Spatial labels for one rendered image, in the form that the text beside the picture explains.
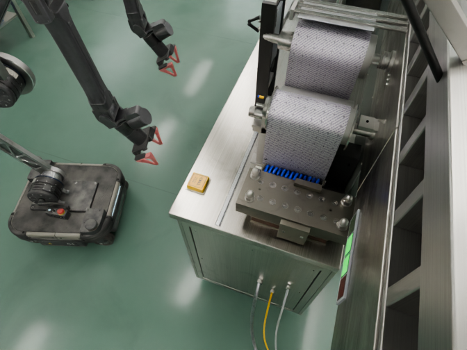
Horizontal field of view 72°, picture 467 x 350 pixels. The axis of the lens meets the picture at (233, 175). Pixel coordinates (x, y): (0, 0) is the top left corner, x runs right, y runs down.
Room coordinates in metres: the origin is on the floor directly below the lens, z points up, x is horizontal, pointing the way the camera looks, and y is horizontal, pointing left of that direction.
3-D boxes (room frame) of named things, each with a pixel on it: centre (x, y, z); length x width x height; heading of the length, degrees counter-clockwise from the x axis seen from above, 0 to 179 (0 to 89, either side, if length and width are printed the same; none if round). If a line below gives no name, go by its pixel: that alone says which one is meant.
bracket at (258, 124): (0.82, -0.11, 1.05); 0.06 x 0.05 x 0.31; 70
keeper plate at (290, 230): (0.46, -0.20, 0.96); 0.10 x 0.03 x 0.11; 70
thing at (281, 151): (0.68, -0.22, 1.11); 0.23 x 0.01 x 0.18; 70
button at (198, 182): (0.71, 0.14, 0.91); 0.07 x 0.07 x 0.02; 70
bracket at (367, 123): (0.67, -0.41, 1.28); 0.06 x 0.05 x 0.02; 70
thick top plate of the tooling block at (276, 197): (0.55, -0.22, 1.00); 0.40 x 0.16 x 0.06; 70
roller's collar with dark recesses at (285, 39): (1.02, -0.19, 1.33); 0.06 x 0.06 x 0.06; 70
